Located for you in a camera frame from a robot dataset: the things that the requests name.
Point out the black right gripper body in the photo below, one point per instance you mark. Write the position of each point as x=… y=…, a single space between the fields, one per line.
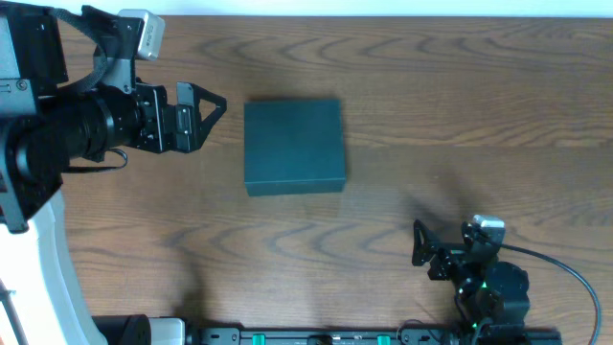
x=443 y=259

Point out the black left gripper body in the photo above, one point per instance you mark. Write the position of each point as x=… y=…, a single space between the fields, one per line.
x=156 y=118

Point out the black gift box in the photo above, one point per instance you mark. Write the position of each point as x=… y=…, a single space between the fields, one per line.
x=294 y=147

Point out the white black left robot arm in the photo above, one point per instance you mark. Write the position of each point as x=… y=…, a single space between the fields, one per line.
x=70 y=96

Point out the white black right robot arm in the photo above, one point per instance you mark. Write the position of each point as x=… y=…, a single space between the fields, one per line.
x=490 y=295

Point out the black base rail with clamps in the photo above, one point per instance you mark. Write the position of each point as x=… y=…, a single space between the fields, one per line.
x=411 y=332

